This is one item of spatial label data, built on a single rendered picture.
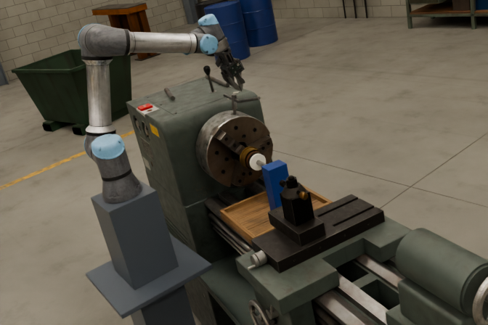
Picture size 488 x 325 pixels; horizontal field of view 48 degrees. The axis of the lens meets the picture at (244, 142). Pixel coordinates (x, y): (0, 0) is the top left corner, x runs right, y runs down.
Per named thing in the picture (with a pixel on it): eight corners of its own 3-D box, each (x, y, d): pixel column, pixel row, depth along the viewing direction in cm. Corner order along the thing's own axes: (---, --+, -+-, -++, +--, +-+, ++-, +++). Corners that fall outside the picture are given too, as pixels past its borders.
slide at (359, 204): (253, 250, 191) (250, 239, 190) (352, 204, 207) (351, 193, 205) (279, 273, 176) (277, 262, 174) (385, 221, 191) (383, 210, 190)
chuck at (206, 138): (200, 188, 241) (195, 117, 232) (264, 173, 254) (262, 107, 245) (209, 194, 233) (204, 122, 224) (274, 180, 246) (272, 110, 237)
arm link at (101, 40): (92, 25, 190) (221, 30, 213) (85, 24, 199) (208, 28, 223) (93, 59, 193) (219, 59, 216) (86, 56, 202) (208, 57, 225)
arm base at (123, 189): (112, 207, 205) (104, 183, 202) (98, 196, 217) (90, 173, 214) (148, 191, 212) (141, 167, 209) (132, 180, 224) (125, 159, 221)
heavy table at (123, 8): (104, 56, 1167) (90, 9, 1131) (123, 51, 1190) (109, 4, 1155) (141, 61, 1044) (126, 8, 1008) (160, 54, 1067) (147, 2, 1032)
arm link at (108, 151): (104, 181, 204) (94, 148, 199) (95, 171, 215) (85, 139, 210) (135, 170, 209) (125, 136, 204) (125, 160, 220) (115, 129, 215)
